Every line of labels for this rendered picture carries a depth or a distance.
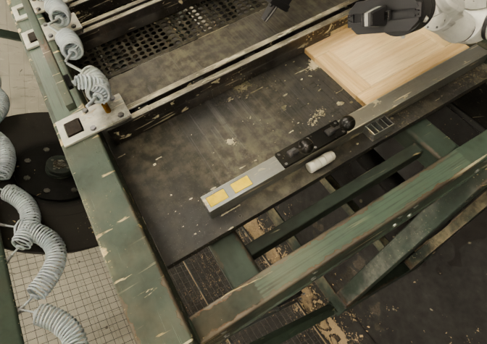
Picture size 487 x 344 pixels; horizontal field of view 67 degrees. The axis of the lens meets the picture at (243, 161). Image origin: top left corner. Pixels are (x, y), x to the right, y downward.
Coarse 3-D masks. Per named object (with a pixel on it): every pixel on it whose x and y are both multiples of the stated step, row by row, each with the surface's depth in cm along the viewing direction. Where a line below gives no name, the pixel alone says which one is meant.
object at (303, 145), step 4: (300, 140) 85; (304, 140) 84; (308, 140) 84; (300, 144) 84; (304, 144) 84; (308, 144) 83; (312, 144) 84; (292, 148) 95; (296, 148) 91; (300, 148) 84; (304, 148) 84; (308, 148) 84; (312, 148) 84; (288, 152) 94; (292, 152) 94; (296, 152) 91; (300, 152) 85; (304, 152) 84; (308, 152) 84; (292, 156) 95
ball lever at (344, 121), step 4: (344, 116) 87; (348, 116) 87; (340, 120) 87; (344, 120) 86; (348, 120) 86; (352, 120) 86; (340, 124) 87; (344, 124) 86; (348, 124) 86; (352, 124) 86; (328, 128) 98; (332, 128) 97; (336, 128) 93; (340, 128) 92; (344, 128) 87; (348, 128) 87; (352, 128) 87; (324, 132) 98; (328, 132) 97; (332, 132) 96
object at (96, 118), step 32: (352, 0) 124; (288, 32) 118; (320, 32) 120; (224, 64) 113; (256, 64) 115; (160, 96) 109; (192, 96) 110; (64, 128) 100; (96, 128) 99; (128, 128) 106
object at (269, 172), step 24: (480, 48) 111; (432, 72) 107; (456, 72) 107; (384, 96) 104; (408, 96) 103; (360, 120) 100; (336, 144) 100; (264, 168) 95; (288, 168) 95; (216, 192) 93; (240, 192) 92; (216, 216) 93
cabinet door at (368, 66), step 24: (312, 48) 121; (336, 48) 120; (360, 48) 119; (384, 48) 118; (408, 48) 117; (432, 48) 116; (456, 48) 115; (336, 72) 114; (360, 72) 113; (384, 72) 112; (408, 72) 111; (360, 96) 108
